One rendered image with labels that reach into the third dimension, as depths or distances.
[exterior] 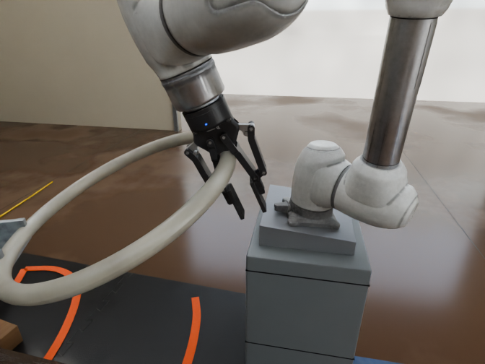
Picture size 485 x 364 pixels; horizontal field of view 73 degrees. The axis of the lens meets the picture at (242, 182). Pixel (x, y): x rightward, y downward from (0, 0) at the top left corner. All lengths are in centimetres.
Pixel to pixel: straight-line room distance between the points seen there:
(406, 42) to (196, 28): 57
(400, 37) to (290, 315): 92
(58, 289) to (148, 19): 37
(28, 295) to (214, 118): 36
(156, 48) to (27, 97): 648
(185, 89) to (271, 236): 73
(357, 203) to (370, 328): 117
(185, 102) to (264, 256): 71
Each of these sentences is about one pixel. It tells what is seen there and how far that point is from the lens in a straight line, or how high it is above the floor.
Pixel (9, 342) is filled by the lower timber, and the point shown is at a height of 7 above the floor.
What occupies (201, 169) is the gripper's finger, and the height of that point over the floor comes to 125.
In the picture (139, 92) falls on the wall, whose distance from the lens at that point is 569.
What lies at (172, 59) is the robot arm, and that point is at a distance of 49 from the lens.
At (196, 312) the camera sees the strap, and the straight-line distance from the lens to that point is 203.
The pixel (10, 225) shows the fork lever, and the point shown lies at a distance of 82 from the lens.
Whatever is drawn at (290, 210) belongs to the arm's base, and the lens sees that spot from 118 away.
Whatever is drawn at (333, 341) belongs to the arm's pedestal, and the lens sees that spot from 134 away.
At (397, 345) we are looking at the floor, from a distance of 206.
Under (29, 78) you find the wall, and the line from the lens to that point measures 680.
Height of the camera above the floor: 147
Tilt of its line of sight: 24 degrees down
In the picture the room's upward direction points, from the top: straight up
